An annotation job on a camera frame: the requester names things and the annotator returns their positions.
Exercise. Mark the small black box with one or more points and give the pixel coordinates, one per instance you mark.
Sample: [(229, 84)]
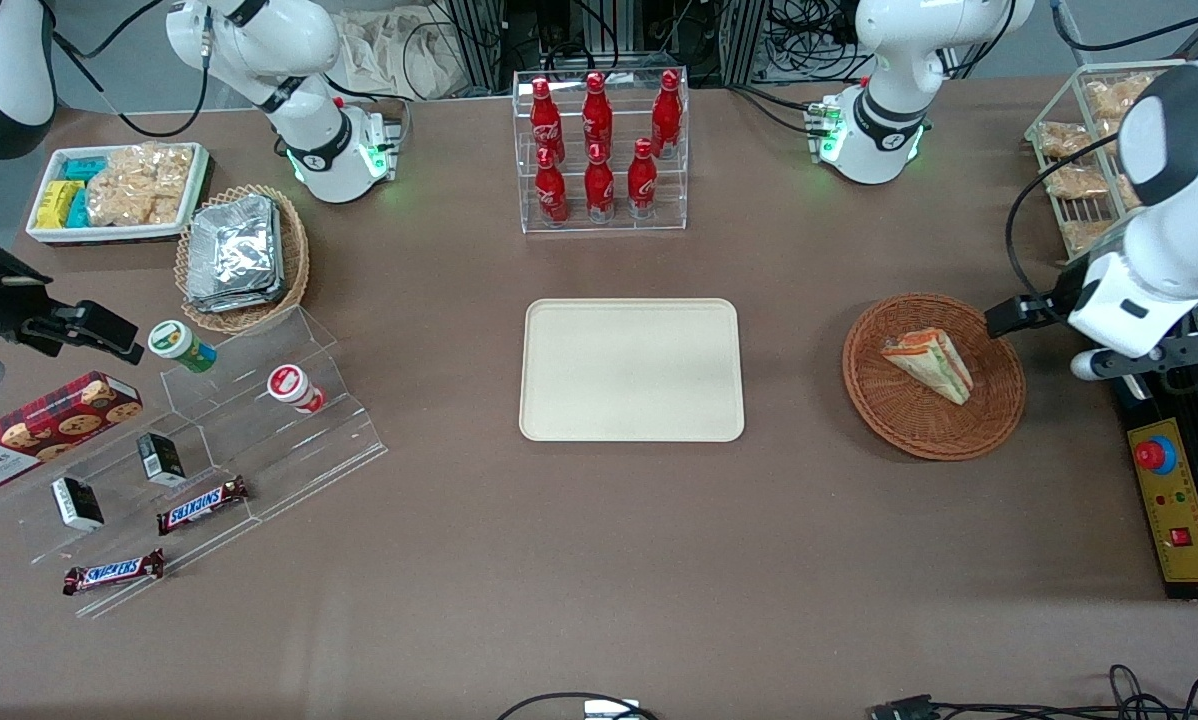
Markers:
[(162, 458), (77, 503)]

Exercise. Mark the red cola bottle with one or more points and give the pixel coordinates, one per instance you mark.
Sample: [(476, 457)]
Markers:
[(599, 185), (544, 115), (551, 190), (597, 110), (667, 110), (642, 180)]

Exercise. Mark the clear bag of snacks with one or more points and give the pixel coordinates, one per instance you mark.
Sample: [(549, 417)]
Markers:
[(1114, 98), (1077, 182), (1064, 140), (1127, 192), (1087, 235)]

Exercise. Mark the green lid snack cup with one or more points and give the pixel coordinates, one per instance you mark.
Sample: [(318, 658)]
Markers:
[(174, 342)]

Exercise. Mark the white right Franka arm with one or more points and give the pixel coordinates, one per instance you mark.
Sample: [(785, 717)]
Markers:
[(259, 40)]

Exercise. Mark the clear acrylic stepped stand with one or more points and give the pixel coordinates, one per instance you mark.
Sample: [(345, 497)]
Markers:
[(259, 450)]

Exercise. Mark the yellow snack pack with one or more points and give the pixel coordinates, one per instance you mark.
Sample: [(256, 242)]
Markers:
[(54, 203)]

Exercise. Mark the Snickers chocolate bar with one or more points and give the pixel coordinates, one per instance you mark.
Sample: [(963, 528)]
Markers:
[(202, 506), (114, 572)]

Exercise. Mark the red Walkers cookie box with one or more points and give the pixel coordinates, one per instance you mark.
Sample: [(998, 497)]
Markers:
[(49, 425)]

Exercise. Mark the beige plastic tray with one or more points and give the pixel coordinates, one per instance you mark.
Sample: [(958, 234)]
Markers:
[(629, 370)]

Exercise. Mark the beige cloth bag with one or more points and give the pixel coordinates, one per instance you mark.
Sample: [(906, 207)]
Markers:
[(389, 50)]

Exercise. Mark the light oval wicker basket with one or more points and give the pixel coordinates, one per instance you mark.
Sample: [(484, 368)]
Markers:
[(294, 270)]

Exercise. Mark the white rectangular snack tray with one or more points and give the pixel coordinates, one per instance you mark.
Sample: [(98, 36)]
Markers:
[(49, 236)]

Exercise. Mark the clear acrylic bottle rack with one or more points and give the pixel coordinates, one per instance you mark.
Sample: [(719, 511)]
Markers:
[(519, 150)]

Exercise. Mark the brown round wicker basket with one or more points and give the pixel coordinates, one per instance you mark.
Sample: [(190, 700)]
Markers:
[(919, 430)]

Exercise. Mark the black aluminium frame rack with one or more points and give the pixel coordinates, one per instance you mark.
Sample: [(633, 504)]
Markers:
[(499, 40)]

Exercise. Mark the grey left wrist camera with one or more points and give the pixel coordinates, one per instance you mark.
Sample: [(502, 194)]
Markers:
[(1087, 365)]

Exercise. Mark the yellow control panel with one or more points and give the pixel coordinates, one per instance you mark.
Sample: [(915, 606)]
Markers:
[(1184, 560)]

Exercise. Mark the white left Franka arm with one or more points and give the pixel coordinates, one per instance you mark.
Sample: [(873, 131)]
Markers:
[(899, 50)]

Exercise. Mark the triangle sandwich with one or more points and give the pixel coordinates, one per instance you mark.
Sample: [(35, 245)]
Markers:
[(924, 355)]

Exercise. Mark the teal snack pack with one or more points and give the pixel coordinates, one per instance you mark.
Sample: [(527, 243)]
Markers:
[(84, 168), (79, 210)]

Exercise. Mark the clear bag of crackers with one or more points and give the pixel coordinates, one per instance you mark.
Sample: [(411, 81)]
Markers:
[(139, 185)]

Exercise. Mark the silver foil pack stack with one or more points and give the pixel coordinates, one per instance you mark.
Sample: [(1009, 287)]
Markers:
[(234, 250)]

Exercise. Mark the red emergency stop button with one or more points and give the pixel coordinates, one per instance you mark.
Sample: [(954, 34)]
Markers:
[(1152, 455)]

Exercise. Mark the red lid snack cup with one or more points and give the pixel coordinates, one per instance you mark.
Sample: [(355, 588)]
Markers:
[(289, 385)]

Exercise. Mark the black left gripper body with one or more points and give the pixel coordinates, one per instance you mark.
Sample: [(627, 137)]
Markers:
[(1061, 296)]

